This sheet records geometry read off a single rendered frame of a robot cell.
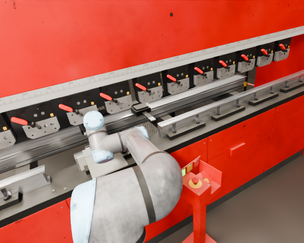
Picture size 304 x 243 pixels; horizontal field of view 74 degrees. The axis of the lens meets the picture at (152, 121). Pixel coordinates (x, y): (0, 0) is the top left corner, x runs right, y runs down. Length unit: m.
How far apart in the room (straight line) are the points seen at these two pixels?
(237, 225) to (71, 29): 1.85
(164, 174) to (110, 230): 0.14
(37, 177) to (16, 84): 0.51
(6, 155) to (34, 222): 0.46
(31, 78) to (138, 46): 0.53
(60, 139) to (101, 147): 0.73
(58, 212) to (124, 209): 0.93
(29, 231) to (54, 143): 0.51
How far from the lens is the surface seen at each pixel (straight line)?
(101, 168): 1.06
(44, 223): 1.33
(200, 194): 1.16
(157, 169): 0.41
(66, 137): 1.47
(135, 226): 0.41
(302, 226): 2.20
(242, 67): 1.66
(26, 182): 1.30
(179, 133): 1.39
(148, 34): 1.15
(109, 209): 0.38
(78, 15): 1.04
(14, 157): 1.52
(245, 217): 2.10
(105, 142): 0.77
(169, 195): 0.40
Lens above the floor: 1.66
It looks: 29 degrees down
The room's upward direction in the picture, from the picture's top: 7 degrees counter-clockwise
